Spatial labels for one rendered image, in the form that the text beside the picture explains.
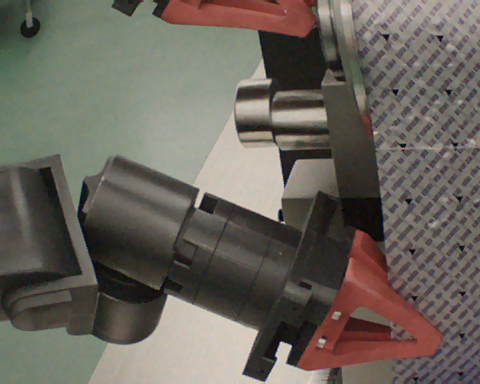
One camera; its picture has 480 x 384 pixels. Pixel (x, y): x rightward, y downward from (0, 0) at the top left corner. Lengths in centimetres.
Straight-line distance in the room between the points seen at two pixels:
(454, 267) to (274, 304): 10
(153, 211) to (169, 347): 42
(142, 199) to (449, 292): 17
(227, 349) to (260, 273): 40
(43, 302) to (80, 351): 218
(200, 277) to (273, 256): 4
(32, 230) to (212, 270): 10
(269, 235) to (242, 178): 67
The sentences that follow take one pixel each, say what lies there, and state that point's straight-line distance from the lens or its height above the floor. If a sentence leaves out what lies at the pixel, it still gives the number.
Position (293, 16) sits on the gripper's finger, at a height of 125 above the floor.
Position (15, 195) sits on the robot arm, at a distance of 63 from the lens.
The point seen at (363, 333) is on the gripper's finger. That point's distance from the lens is 68.
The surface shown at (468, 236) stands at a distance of 63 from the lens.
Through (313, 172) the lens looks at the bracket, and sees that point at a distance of 74.
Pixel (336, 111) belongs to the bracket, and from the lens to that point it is 69.
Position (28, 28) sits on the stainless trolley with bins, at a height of 5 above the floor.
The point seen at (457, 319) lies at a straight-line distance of 66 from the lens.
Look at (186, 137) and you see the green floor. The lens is 376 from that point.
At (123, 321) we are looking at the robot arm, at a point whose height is 110.
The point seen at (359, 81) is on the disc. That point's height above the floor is 124.
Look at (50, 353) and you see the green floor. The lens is 280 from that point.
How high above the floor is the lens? 145
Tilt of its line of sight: 26 degrees down
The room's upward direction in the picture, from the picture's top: 10 degrees counter-clockwise
